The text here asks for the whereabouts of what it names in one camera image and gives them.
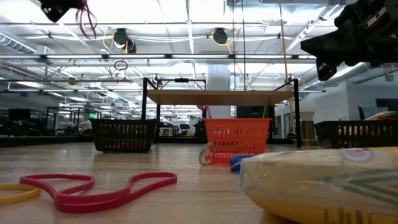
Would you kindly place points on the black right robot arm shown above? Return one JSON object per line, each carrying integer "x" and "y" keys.
{"x": 392, "y": 37}

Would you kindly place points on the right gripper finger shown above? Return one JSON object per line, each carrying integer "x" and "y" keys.
{"x": 332, "y": 46}

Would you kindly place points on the yellow snack packets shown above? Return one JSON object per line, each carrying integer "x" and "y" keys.
{"x": 384, "y": 116}

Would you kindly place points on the red robot arm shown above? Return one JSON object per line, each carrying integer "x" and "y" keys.
{"x": 206, "y": 112}

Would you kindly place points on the yellow plastic snack bag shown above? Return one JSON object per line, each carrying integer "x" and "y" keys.
{"x": 326, "y": 186}

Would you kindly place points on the black metal rig frame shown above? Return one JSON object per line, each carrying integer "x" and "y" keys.
{"x": 31, "y": 140}

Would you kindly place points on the white bulb lamp wooden base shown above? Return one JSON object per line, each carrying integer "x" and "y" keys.
{"x": 308, "y": 130}

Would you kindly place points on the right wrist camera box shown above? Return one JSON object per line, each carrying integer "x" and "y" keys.
{"x": 327, "y": 71}

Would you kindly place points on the black background monitor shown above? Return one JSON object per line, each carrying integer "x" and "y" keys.
{"x": 18, "y": 114}

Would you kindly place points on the black screen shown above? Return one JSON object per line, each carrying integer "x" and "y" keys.
{"x": 255, "y": 112}

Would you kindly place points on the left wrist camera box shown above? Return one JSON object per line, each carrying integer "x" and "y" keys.
{"x": 54, "y": 9}

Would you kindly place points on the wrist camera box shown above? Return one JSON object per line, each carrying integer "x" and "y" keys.
{"x": 327, "y": 71}
{"x": 54, "y": 9}

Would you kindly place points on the long brown rubber band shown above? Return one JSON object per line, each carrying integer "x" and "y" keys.
{"x": 84, "y": 11}

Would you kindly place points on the yellow rubber band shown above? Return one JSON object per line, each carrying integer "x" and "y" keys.
{"x": 37, "y": 191}

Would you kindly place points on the orange plastic mesh basket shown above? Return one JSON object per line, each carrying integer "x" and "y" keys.
{"x": 237, "y": 124}

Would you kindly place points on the wooden riser shelf black legs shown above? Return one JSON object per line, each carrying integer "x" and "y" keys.
{"x": 217, "y": 97}

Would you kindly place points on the red rubber band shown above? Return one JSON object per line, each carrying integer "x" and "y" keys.
{"x": 93, "y": 203}

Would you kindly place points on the black plastic mesh basket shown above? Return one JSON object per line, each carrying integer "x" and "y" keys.
{"x": 124, "y": 124}
{"x": 326, "y": 133}

